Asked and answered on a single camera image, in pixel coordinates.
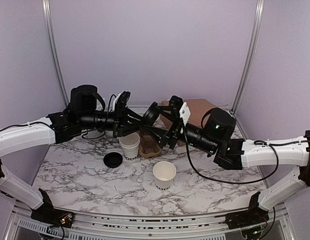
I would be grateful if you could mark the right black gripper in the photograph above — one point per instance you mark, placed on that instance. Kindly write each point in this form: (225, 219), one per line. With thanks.
(166, 134)

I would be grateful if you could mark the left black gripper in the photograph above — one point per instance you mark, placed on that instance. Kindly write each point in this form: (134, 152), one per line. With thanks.
(121, 123)

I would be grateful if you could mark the black cup lid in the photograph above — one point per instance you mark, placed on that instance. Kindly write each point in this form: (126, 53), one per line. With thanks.
(150, 116)

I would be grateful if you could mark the single white paper cup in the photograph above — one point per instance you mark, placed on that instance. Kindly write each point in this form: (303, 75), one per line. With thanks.
(164, 173)

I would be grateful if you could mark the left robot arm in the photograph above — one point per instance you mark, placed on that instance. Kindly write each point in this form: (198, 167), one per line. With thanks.
(86, 111)

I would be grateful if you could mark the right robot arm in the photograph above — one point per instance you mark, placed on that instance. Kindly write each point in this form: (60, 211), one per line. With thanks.
(214, 138)

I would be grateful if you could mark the brown pulp cup carrier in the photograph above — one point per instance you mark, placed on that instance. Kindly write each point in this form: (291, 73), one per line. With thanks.
(148, 147)

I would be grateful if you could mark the brown cardboard box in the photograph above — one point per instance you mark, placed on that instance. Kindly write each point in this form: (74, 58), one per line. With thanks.
(198, 107)

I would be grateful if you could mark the white ribbed utensil container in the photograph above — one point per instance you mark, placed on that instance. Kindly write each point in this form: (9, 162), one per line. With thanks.
(94, 134)

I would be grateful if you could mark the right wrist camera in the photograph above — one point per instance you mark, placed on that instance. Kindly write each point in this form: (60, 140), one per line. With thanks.
(185, 113)

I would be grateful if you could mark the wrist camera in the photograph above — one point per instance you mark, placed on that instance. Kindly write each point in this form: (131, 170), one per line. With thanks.
(121, 100)
(185, 113)

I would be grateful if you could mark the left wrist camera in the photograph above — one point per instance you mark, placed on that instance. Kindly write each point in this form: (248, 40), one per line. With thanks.
(121, 100)

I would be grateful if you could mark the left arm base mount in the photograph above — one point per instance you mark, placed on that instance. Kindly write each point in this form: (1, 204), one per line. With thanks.
(46, 213)

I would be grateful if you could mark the left aluminium frame post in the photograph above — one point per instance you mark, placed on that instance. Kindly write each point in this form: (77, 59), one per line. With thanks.
(53, 50)

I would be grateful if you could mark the aluminium frame post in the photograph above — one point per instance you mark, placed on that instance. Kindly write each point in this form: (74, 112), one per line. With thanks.
(53, 50)
(250, 53)

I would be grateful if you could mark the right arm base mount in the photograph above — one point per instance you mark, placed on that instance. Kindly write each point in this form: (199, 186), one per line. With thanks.
(253, 215)

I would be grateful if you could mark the right aluminium frame post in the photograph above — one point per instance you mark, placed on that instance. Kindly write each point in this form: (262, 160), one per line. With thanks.
(250, 53)

